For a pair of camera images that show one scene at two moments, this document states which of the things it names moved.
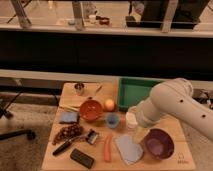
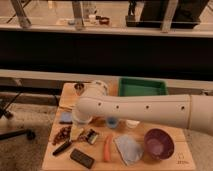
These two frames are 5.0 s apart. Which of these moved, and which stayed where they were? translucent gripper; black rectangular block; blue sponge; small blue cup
Moved: translucent gripper
Stayed: black rectangular block; blue sponge; small blue cup
